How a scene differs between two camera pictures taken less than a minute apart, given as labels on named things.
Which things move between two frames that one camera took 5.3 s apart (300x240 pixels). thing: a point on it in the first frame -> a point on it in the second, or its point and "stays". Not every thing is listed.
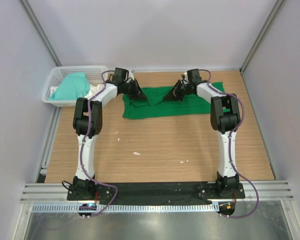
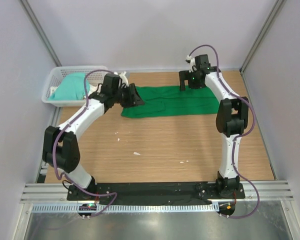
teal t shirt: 73,86 stays
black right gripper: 172,95 -> 185,75
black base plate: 176,194 stays
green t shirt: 155,104 stays
